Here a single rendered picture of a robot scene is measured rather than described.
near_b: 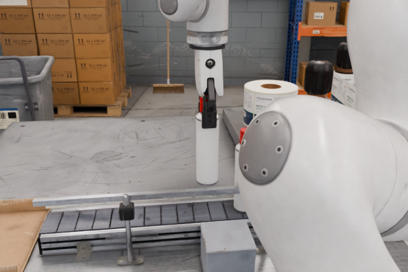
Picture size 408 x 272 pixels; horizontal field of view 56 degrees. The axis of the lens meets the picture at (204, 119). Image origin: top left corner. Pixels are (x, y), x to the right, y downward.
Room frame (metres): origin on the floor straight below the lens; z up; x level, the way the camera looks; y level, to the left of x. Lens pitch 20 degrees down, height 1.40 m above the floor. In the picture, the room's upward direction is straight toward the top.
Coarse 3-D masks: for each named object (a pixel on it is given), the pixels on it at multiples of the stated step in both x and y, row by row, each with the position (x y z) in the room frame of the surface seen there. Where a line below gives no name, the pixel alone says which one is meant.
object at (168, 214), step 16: (112, 208) 0.81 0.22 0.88; (160, 208) 0.82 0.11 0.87; (176, 208) 0.82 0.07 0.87; (192, 208) 0.81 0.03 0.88; (208, 208) 0.81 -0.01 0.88; (224, 208) 0.81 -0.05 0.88; (48, 224) 0.74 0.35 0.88; (64, 224) 0.74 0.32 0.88; (80, 224) 0.74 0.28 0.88; (96, 224) 0.74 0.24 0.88; (112, 224) 0.74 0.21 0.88; (144, 224) 0.74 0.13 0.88; (160, 224) 0.74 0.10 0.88; (176, 224) 0.75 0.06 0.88
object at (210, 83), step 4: (208, 80) 0.75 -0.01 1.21; (212, 80) 0.75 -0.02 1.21; (208, 84) 0.75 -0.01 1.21; (212, 84) 0.75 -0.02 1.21; (208, 88) 0.74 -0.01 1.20; (212, 88) 0.74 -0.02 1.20; (208, 92) 0.74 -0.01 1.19; (212, 92) 0.74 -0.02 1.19; (208, 96) 0.74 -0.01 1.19; (212, 96) 0.73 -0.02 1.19; (208, 100) 0.74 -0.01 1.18; (212, 100) 0.73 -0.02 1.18; (208, 104) 0.74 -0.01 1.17; (212, 104) 0.74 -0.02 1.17
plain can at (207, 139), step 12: (204, 132) 0.78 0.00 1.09; (216, 132) 0.78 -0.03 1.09; (204, 144) 0.78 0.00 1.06; (216, 144) 0.78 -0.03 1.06; (204, 156) 0.78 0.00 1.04; (216, 156) 0.79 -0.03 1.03; (204, 168) 0.78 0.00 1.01; (216, 168) 0.79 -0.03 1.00; (204, 180) 0.78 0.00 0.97; (216, 180) 0.79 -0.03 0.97
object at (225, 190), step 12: (132, 192) 0.74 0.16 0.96; (144, 192) 0.74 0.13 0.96; (156, 192) 0.74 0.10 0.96; (168, 192) 0.74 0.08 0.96; (180, 192) 0.75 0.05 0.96; (192, 192) 0.75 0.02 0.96; (204, 192) 0.75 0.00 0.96; (216, 192) 0.76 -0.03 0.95; (228, 192) 0.76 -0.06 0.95; (36, 204) 0.71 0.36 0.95; (48, 204) 0.71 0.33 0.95; (60, 204) 0.72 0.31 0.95; (72, 204) 0.72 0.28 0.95
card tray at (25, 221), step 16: (0, 208) 0.86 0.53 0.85; (16, 208) 0.86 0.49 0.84; (32, 208) 0.87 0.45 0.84; (48, 208) 0.87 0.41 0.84; (0, 224) 0.81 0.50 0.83; (16, 224) 0.81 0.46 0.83; (32, 224) 0.81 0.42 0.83; (0, 240) 0.75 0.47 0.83; (16, 240) 0.75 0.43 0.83; (32, 240) 0.75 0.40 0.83; (0, 256) 0.69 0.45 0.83; (16, 256) 0.69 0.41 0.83
